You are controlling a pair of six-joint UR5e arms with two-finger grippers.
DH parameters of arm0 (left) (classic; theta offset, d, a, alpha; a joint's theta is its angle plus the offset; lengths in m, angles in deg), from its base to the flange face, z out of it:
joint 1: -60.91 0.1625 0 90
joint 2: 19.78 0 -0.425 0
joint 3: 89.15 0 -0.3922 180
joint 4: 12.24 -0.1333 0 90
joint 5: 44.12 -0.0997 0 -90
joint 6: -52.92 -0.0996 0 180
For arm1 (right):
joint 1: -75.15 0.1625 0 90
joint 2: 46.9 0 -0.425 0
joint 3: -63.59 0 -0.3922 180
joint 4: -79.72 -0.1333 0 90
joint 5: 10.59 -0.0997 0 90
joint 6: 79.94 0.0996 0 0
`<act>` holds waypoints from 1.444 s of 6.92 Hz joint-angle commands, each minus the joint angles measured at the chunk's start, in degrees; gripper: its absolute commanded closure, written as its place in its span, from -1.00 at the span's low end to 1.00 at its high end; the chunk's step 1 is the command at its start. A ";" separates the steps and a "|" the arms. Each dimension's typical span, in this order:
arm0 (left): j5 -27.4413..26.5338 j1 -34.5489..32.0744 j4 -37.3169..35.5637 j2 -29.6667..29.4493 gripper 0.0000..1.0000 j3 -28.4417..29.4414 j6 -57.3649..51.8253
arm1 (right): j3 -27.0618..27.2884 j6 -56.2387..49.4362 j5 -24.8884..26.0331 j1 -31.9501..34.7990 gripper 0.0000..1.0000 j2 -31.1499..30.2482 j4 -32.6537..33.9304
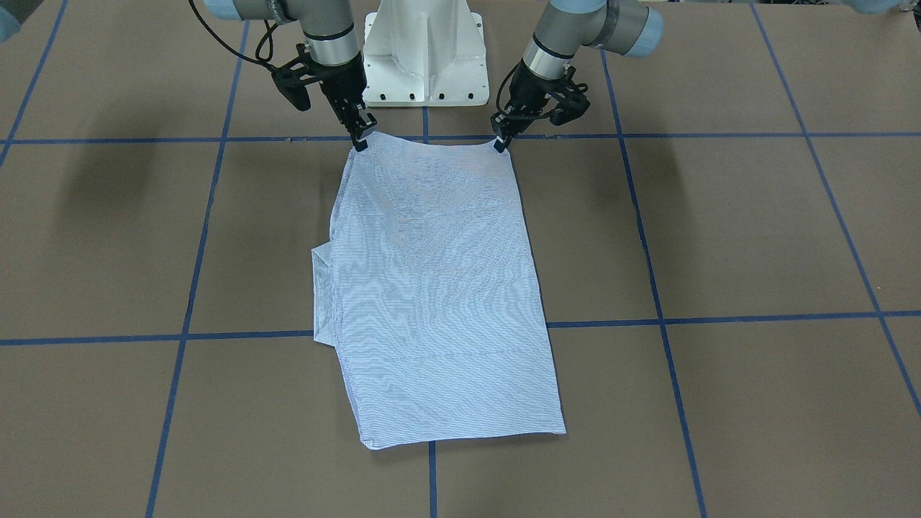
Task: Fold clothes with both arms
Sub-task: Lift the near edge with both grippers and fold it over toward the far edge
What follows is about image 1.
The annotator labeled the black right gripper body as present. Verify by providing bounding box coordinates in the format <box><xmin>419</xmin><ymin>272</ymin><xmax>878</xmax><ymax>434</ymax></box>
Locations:
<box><xmin>317</xmin><ymin>55</ymin><xmax>369</xmax><ymax>127</ymax></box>

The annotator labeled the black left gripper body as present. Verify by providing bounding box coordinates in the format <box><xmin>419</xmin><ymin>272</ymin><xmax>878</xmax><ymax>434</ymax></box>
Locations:
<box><xmin>504</xmin><ymin>61</ymin><xmax>566</xmax><ymax>125</ymax></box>

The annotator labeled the light blue striped shirt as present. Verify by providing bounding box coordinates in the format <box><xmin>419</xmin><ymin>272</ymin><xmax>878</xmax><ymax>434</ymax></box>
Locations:
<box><xmin>312</xmin><ymin>132</ymin><xmax>566</xmax><ymax>450</ymax></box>

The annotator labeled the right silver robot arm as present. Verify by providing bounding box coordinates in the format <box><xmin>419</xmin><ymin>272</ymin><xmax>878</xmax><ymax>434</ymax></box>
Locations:
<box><xmin>190</xmin><ymin>1</ymin><xmax>377</xmax><ymax>152</ymax></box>

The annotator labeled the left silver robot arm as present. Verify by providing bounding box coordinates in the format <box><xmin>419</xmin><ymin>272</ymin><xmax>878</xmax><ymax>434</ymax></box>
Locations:
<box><xmin>490</xmin><ymin>1</ymin><xmax>919</xmax><ymax>154</ymax></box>

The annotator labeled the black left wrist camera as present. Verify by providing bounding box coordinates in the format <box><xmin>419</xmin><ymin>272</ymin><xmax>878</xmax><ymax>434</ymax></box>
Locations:
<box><xmin>544</xmin><ymin>65</ymin><xmax>590</xmax><ymax>127</ymax></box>

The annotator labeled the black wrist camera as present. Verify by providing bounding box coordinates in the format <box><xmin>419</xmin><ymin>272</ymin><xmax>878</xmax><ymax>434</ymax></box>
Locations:
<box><xmin>270</xmin><ymin>42</ymin><xmax>319</xmax><ymax>112</ymax></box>
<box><xmin>544</xmin><ymin>65</ymin><xmax>590</xmax><ymax>127</ymax></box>

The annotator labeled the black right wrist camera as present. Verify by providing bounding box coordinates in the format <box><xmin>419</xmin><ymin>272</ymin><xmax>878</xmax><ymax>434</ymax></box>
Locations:
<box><xmin>270</xmin><ymin>42</ymin><xmax>319</xmax><ymax>112</ymax></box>

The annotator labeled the white camera stand pedestal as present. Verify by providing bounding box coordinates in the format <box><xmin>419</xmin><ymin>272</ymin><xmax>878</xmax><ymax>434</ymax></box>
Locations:
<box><xmin>363</xmin><ymin>1</ymin><xmax>490</xmax><ymax>107</ymax></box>

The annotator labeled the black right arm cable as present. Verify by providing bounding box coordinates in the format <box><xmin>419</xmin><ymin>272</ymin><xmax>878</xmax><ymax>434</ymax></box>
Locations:
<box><xmin>189</xmin><ymin>0</ymin><xmax>278</xmax><ymax>69</ymax></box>

